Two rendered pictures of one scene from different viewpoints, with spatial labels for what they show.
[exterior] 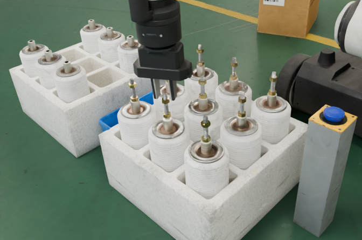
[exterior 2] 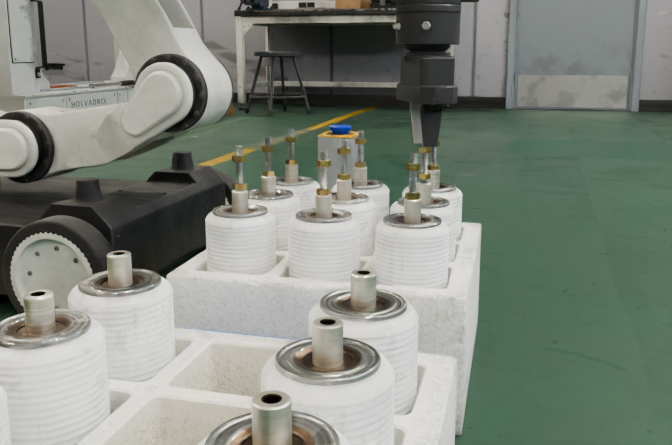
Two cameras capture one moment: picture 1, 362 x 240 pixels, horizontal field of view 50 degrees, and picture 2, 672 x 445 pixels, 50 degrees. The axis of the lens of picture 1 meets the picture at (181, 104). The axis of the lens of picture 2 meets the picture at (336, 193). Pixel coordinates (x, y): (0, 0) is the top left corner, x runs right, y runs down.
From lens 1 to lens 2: 1.63 m
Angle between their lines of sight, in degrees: 110
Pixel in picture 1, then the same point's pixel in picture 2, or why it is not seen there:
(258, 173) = not seen: hidden behind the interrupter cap
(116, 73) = (183, 380)
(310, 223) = not seen: hidden behind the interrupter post
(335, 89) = (151, 211)
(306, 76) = (119, 220)
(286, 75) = (101, 242)
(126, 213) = (489, 394)
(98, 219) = (536, 413)
